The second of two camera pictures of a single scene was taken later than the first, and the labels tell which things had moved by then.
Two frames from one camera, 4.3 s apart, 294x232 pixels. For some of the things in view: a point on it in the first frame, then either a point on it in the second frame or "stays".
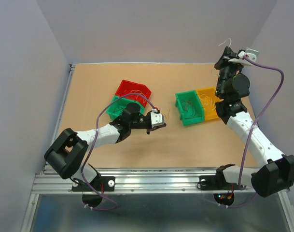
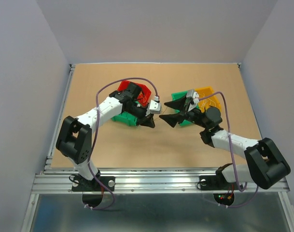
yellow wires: [142, 96] stays
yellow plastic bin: [208, 99] stays
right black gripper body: [227, 69] to [194, 116]
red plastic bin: [127, 87] stays
